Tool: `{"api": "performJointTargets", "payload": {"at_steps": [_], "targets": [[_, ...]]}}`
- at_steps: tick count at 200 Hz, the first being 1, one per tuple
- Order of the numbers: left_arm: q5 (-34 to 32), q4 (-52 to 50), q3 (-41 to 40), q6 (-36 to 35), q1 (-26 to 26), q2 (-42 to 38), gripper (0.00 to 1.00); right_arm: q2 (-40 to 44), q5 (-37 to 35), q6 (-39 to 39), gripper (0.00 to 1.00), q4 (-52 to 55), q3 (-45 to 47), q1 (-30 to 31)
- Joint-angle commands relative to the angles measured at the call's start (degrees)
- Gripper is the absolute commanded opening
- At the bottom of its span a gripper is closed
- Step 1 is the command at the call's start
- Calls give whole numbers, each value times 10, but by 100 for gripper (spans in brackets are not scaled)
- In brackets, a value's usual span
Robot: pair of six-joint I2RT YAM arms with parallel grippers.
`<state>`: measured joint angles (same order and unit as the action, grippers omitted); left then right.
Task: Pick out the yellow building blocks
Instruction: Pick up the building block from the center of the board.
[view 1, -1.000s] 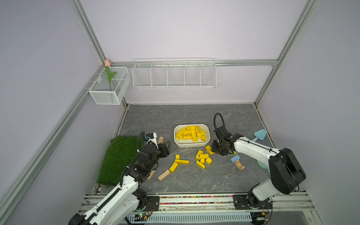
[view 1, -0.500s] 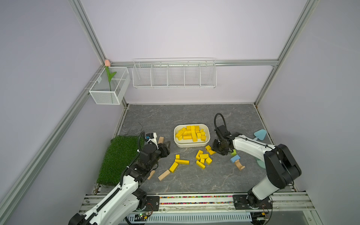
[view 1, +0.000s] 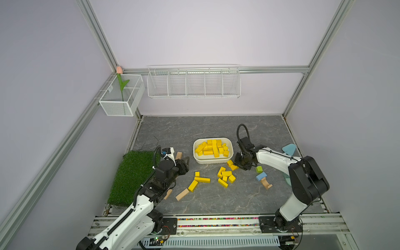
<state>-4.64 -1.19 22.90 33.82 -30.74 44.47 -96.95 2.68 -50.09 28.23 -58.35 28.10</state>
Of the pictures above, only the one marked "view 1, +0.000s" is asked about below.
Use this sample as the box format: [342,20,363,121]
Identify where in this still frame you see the long yellow block diagonal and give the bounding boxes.
[195,142,207,153]

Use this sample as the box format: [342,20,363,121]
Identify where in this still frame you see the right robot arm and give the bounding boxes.
[234,136,330,232]

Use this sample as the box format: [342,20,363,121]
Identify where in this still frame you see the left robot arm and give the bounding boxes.
[76,156,190,250]

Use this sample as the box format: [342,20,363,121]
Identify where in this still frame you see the natural wood block lower left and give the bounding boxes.
[164,189,173,200]

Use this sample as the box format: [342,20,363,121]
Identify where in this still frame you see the yellow rectangular block left pile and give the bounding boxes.
[188,180,199,192]

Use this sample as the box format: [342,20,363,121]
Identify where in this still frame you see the light blue flat block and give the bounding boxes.
[256,172,267,181]

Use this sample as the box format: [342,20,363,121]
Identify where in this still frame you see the white plastic bin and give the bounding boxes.
[193,137,234,164]

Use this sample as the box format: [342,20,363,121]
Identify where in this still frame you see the long yellow block left pile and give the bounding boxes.
[194,177,210,183]

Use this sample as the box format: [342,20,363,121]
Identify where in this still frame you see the natural wood long block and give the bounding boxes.
[176,189,189,201]

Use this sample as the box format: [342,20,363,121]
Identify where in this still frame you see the natural wood arch block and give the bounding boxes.
[260,178,273,190]

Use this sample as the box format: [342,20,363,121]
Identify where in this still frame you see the green artificial grass mat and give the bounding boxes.
[107,151,154,206]

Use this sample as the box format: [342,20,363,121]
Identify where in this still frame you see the yellow block right pile left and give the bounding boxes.
[218,179,228,188]

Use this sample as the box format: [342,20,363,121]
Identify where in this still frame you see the teal toy shovel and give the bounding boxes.
[282,143,297,156]

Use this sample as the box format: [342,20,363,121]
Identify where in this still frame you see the teal toy rake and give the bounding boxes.
[285,177,292,186]

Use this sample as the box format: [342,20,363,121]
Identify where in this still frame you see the artificial pink tulip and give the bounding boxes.
[116,66,130,102]

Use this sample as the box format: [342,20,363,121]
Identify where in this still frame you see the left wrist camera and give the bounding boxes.
[161,147,175,161]

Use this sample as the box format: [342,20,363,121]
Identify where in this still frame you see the white mesh wall basket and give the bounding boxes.
[99,74,145,117]

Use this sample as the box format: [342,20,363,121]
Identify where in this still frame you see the white wire wall rack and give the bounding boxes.
[147,64,241,99]

